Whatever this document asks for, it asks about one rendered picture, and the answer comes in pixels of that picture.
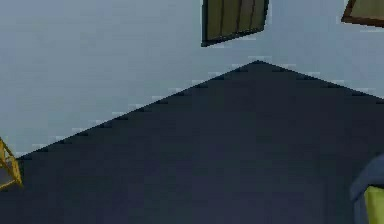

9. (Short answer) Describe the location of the black framed green picture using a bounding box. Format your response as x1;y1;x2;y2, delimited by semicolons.
201;0;270;48

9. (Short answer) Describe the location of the brown framed green picture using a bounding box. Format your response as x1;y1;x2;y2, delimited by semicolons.
341;0;384;29

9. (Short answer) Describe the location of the yellow green cushion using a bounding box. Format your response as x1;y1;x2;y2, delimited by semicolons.
363;185;384;224

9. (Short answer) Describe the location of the yellow wooden frame furniture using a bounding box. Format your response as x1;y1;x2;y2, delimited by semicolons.
0;137;24;191

